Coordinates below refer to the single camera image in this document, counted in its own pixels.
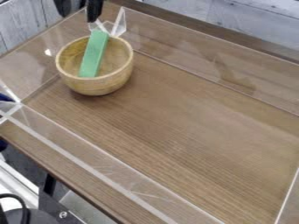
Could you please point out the light brown wooden bowl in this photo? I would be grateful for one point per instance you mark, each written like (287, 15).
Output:
(115, 69)

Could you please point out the clear acrylic tray enclosure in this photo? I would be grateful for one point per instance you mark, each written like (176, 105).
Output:
(192, 145)

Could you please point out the black table leg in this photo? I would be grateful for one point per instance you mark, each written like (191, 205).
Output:
(49, 184)

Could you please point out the green rectangular block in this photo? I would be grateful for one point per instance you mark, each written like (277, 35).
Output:
(96, 46)

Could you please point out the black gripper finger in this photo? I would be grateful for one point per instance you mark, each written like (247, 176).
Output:
(63, 6)
(93, 10)

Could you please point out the black metal base bracket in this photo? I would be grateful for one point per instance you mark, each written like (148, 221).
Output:
(52, 207)

